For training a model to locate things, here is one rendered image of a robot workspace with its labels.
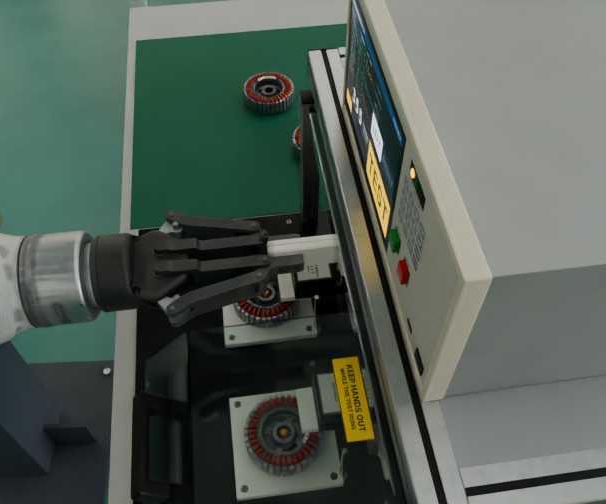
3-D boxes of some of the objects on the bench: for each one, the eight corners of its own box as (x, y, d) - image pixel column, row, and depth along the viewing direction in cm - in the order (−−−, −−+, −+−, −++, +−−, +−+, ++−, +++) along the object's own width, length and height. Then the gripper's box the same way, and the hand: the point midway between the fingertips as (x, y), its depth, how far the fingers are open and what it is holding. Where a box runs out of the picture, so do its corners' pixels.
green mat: (130, 229, 121) (130, 229, 121) (136, 41, 158) (135, 40, 158) (599, 180, 129) (599, 179, 129) (501, 11, 166) (501, 10, 166)
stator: (298, 112, 141) (298, 99, 139) (248, 118, 140) (247, 105, 137) (289, 81, 148) (288, 67, 145) (241, 86, 147) (240, 73, 144)
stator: (235, 334, 104) (234, 322, 101) (231, 278, 110) (229, 265, 107) (304, 325, 105) (304, 313, 102) (295, 270, 111) (295, 258, 108)
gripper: (108, 245, 69) (326, 222, 71) (102, 352, 61) (347, 323, 63) (90, 199, 63) (328, 175, 65) (80, 311, 55) (351, 280, 57)
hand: (303, 251), depth 64 cm, fingers closed
